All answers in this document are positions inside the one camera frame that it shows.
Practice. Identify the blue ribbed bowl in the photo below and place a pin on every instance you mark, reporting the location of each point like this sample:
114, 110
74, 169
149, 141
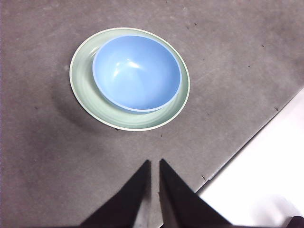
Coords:
137, 73

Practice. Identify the green round plate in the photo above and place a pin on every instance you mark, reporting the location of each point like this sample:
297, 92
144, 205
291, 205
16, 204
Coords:
83, 90

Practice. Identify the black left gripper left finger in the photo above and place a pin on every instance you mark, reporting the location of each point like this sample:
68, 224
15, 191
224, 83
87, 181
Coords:
126, 204

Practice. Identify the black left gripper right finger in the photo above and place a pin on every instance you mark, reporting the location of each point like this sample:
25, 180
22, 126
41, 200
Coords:
183, 206

